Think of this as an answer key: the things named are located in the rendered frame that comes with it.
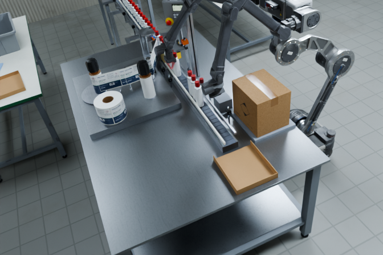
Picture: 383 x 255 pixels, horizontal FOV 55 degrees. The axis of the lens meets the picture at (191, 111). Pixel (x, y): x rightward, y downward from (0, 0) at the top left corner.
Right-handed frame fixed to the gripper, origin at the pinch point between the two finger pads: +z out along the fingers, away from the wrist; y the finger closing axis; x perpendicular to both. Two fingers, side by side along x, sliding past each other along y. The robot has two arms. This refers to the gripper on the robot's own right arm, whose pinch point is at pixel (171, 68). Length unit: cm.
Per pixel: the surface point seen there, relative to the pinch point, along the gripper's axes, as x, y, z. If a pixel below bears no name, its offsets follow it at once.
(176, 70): 5.4, -5.5, 6.8
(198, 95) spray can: 4.2, 38.5, 3.1
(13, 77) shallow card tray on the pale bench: -120, -102, 21
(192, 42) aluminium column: 20.6, -4.3, -13.1
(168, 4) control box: 8.7, -9.9, -43.9
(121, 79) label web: -37.0, -13.5, 4.2
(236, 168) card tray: 1, 96, 19
